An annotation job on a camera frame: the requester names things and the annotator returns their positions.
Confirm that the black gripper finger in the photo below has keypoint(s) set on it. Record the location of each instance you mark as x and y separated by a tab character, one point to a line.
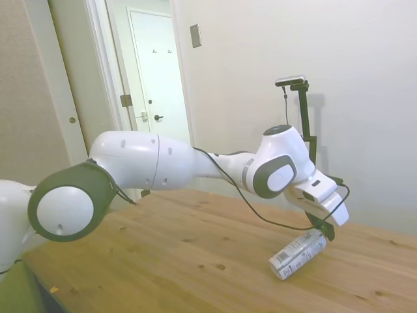
328	233
313	219

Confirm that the grey stereo camera bar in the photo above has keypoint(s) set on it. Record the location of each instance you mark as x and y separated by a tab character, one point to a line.
290	80

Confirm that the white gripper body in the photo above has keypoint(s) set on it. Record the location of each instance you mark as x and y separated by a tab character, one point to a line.
325	192

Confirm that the silver can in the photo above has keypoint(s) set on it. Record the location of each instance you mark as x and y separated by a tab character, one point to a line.
293	257

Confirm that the black table clamp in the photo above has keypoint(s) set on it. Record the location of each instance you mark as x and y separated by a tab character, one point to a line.
145	193

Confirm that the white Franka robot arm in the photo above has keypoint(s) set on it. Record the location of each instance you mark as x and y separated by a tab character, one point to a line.
146	163

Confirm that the white room door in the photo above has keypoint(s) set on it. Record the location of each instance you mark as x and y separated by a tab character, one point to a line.
156	81

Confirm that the metal door hinge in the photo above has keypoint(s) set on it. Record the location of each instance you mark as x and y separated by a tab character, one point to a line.
125	100

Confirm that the grey wall plate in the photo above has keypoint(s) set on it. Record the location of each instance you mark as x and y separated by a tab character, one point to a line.
195	36

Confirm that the beige closet door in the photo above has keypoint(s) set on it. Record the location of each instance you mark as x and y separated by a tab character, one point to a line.
58	81

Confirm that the black camera pole stand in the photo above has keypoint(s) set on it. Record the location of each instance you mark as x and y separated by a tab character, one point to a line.
304	111

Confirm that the round closet door knob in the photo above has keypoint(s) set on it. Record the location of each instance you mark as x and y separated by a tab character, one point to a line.
72	120

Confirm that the metal door latch plate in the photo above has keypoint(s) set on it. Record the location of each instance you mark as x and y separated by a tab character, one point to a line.
145	116

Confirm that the white door frame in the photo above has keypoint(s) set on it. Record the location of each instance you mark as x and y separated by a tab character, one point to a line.
104	65

